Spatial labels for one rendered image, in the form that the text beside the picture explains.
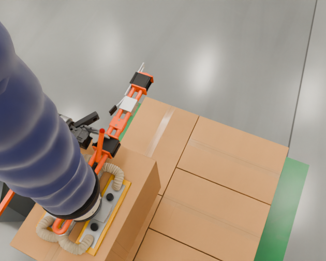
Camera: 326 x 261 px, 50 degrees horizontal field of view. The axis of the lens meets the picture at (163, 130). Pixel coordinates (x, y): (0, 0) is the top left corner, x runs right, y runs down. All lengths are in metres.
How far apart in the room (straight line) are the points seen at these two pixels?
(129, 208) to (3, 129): 0.91
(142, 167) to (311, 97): 1.98
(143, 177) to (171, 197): 0.54
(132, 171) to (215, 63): 1.87
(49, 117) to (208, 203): 1.39
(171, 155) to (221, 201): 0.42
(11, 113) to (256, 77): 2.69
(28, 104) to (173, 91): 2.39
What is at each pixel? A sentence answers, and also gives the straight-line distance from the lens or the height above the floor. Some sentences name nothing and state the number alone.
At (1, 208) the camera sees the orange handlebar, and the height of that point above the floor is 1.20.
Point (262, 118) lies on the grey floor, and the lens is 3.00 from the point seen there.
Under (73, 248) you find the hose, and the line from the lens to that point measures 1.47.
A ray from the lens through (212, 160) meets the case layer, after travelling 2.18.
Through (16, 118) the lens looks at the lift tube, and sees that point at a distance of 0.74.
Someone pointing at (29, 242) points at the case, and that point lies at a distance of 1.63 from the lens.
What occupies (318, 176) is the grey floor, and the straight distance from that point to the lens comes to 2.90.
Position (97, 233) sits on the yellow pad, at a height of 1.09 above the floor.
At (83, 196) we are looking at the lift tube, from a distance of 1.23.
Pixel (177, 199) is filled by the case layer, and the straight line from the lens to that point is 2.08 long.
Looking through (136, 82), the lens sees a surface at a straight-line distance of 1.63.
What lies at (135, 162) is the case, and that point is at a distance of 1.61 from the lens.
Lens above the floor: 2.55
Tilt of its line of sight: 62 degrees down
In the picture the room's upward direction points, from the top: 6 degrees counter-clockwise
